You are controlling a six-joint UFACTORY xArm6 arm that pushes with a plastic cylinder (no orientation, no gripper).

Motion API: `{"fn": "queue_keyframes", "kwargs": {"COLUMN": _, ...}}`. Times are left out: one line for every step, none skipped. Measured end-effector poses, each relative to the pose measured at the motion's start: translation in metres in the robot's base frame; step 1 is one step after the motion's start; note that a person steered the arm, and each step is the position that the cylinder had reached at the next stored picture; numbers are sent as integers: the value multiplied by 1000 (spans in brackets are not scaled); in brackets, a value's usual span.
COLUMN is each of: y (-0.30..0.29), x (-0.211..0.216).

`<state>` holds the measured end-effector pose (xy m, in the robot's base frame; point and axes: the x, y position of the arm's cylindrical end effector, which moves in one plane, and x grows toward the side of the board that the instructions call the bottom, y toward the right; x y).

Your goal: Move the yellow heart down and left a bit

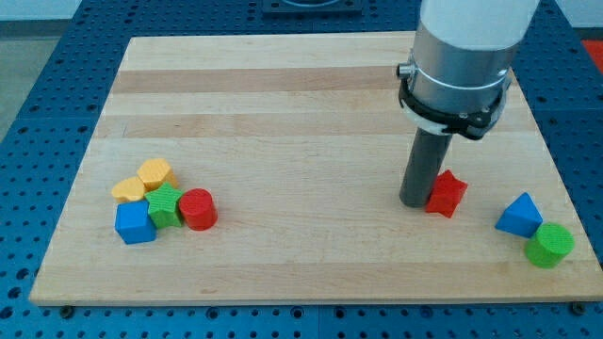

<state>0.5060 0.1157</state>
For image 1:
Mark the red star block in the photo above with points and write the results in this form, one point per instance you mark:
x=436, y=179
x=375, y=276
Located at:
x=447, y=193

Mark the blue cube block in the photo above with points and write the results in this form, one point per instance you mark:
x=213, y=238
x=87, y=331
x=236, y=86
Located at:
x=133, y=223

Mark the green star block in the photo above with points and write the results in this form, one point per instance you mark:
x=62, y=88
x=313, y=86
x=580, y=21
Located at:
x=164, y=206

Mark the red cylinder block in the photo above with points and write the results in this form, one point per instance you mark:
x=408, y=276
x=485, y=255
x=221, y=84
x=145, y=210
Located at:
x=198, y=209

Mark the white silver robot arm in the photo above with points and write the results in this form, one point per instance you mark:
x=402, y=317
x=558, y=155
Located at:
x=456, y=77

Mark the yellow hexagon block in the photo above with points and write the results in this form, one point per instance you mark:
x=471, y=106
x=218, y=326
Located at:
x=155, y=172

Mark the blue triangle block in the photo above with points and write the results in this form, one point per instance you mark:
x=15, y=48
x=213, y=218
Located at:
x=522, y=217

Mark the yellow heart block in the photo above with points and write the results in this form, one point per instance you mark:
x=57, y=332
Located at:
x=131, y=189

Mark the green cylinder block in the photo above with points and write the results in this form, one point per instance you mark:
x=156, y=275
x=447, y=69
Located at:
x=549, y=245

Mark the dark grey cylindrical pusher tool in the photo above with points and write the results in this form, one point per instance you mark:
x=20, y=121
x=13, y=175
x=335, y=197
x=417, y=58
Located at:
x=425, y=160

